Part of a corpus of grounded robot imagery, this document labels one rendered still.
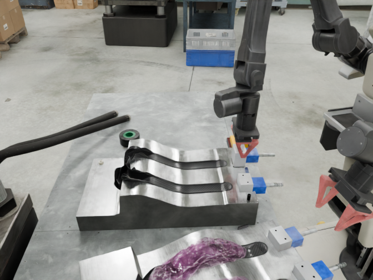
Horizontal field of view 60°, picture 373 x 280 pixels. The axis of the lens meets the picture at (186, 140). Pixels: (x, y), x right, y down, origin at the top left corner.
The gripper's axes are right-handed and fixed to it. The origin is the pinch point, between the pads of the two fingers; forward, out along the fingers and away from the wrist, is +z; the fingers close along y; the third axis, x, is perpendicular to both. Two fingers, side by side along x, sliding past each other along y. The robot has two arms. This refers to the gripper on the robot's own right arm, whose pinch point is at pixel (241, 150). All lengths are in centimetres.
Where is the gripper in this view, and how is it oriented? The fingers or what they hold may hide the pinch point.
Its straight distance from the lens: 101.9
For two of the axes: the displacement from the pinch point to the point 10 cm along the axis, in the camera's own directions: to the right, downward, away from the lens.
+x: 10.0, -0.1, 0.4
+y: 0.4, 5.7, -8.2
